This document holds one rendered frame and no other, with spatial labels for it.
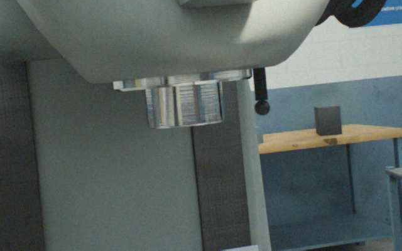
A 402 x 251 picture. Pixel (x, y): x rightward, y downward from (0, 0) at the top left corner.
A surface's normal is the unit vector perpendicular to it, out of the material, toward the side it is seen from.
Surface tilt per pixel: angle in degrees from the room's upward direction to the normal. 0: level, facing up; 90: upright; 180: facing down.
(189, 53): 131
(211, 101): 90
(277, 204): 90
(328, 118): 90
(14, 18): 90
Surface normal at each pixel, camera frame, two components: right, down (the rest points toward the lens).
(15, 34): 0.26, 0.47
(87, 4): -0.37, 0.39
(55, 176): 0.25, 0.03
